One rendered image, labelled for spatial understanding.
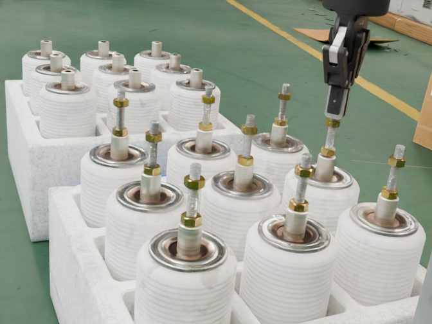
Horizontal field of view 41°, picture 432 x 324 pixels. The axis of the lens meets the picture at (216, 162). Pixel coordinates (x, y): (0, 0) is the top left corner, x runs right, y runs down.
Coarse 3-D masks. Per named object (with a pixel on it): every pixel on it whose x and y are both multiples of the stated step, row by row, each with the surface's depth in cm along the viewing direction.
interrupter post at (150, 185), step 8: (144, 176) 63; (152, 176) 63; (160, 176) 64; (144, 184) 64; (152, 184) 63; (160, 184) 64; (144, 192) 64; (152, 192) 64; (144, 200) 64; (152, 200) 64
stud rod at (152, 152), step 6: (156, 120) 62; (150, 126) 62; (156, 126) 62; (150, 132) 62; (156, 132) 62; (150, 144) 62; (156, 144) 62; (150, 150) 62; (156, 150) 63; (150, 156) 63; (156, 156) 63; (150, 162) 63; (156, 162) 63
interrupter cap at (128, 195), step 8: (128, 184) 67; (136, 184) 67; (168, 184) 68; (120, 192) 65; (128, 192) 65; (136, 192) 66; (160, 192) 66; (168, 192) 66; (176, 192) 66; (120, 200) 63; (128, 200) 63; (136, 200) 64; (160, 200) 65; (168, 200) 64; (176, 200) 64; (128, 208) 62; (136, 208) 62; (144, 208) 62; (152, 208) 62; (160, 208) 62; (168, 208) 62
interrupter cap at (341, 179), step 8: (336, 168) 77; (296, 176) 74; (312, 176) 75; (336, 176) 75; (344, 176) 75; (312, 184) 72; (320, 184) 72; (328, 184) 72; (336, 184) 73; (344, 184) 72
